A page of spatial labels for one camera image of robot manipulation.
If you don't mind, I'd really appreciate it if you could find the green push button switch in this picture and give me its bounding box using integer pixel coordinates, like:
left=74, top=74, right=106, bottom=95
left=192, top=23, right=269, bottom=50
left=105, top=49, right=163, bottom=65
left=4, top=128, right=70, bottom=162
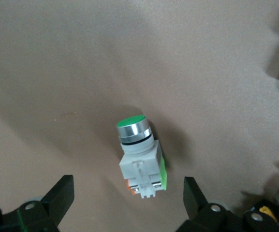
left=116, top=115, right=168, bottom=199

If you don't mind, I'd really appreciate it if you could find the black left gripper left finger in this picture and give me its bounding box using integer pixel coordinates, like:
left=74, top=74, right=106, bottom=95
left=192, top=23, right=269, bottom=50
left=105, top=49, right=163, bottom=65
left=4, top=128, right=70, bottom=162
left=0, top=175, right=75, bottom=232

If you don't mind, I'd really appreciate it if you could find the brown table mat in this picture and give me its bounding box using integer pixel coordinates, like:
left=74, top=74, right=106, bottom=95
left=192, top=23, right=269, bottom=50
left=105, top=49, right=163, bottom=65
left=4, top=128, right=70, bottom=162
left=0, top=0, right=279, bottom=232

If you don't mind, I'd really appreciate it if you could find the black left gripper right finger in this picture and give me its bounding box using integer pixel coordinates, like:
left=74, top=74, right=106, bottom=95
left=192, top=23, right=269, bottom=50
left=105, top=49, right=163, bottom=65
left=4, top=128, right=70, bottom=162
left=175, top=176, right=279, bottom=232

